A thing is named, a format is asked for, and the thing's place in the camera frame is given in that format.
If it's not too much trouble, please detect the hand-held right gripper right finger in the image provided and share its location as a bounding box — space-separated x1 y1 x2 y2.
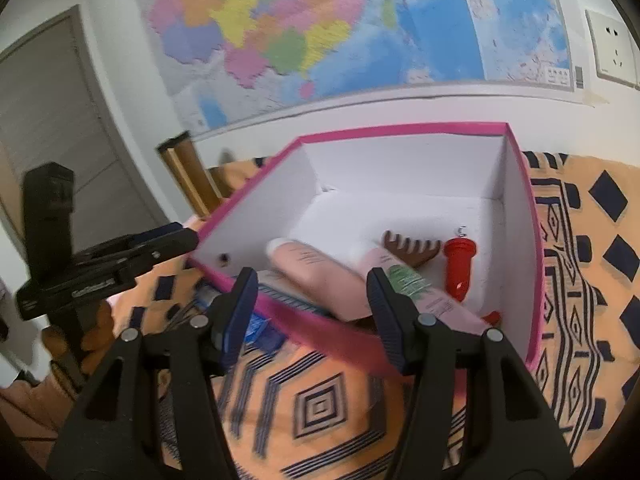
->
366 267 576 480

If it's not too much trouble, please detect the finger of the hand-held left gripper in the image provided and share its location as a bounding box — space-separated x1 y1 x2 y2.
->
112 228 199 286
72 221 185 263

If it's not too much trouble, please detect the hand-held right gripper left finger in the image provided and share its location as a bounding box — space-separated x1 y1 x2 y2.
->
47 266 261 480

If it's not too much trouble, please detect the pink tube with green print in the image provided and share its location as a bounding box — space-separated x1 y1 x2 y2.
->
350 241 496 337

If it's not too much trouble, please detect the brown wooden fork spatula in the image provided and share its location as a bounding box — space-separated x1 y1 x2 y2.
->
382 230 443 268

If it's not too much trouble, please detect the pale pink tube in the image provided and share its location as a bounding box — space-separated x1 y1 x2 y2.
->
266 237 376 323

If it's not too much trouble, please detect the red plastic tool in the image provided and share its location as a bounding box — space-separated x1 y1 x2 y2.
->
443 225 479 304

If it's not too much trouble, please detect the pink cardboard box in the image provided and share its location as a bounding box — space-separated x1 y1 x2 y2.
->
187 121 546 378

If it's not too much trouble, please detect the blue carton box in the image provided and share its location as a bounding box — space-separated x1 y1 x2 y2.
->
195 280 283 353

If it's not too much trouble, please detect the gold metal tumbler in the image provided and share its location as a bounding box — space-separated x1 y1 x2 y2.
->
156 130 224 219

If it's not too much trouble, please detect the grey door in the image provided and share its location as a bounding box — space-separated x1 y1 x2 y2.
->
0 5 173 281

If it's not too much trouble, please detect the orange patterned blanket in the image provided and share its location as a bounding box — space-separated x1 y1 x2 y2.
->
100 152 640 480

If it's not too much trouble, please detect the orange cloth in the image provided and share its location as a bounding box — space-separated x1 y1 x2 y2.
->
0 305 116 441

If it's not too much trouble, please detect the colourful wall map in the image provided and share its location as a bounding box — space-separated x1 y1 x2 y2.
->
132 0 576 131

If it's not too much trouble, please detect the white wall socket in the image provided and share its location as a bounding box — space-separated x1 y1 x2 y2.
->
585 7 640 86

